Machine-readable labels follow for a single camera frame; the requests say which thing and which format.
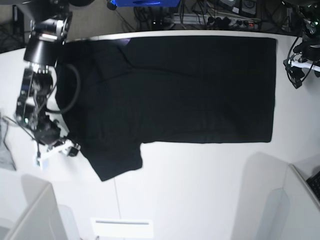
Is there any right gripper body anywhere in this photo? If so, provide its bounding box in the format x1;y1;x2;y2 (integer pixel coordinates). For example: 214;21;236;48
32;117;67;153

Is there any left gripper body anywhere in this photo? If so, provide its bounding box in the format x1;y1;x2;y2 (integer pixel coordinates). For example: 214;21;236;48
291;43;320;63

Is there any black T-shirt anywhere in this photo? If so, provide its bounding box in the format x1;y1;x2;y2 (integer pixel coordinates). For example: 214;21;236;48
55;36;277;181

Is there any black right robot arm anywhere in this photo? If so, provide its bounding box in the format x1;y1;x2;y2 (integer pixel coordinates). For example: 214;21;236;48
15;0;81;157

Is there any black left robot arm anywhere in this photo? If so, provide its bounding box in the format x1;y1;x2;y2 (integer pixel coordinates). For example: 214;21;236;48
283;0;320;89

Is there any grey cloth at table edge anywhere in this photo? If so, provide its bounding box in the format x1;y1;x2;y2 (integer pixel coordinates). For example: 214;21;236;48
0;115;17;171

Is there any white left partition panel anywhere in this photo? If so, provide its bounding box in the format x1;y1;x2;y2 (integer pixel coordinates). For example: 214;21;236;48
0;174;81;240

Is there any white partition panel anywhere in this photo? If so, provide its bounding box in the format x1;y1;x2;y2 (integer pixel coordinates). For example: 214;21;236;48
259;163;320;240
0;174;81;240

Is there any white slotted table plate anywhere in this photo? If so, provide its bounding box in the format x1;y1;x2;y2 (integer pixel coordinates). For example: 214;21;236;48
91;218;154;239

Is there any white power strip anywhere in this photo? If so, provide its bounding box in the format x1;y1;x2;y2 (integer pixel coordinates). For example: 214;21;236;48
166;13;262;30

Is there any black keyboard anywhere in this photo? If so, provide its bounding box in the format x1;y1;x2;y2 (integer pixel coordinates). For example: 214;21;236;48
306;172;320;200

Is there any blue box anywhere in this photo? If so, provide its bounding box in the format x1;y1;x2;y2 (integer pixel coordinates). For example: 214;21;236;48
111;0;180;7

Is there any white right partition panel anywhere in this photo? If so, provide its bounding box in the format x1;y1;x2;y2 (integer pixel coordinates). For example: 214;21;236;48
259;163;320;240

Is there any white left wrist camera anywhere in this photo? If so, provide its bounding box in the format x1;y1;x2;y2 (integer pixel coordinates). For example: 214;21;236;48
312;62;320;78

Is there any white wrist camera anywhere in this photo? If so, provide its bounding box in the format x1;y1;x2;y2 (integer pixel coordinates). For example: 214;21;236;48
34;156;49;171
312;62;320;78

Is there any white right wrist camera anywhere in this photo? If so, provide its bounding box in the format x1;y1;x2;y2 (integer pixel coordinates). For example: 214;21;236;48
34;156;49;171

